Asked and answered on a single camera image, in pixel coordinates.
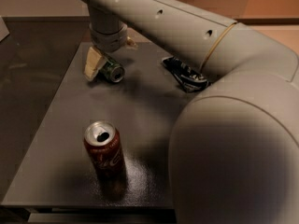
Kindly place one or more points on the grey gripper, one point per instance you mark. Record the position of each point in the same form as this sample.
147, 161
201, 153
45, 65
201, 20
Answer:
108, 41

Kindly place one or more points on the green soda can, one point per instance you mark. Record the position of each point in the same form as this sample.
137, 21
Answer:
112, 71

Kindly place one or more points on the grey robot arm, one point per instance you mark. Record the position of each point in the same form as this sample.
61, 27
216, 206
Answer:
234, 151

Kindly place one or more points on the red cola can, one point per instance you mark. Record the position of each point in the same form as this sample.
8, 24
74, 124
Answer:
103, 143

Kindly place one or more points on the dark blue chip bag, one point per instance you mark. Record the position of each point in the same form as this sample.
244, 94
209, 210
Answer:
188, 79

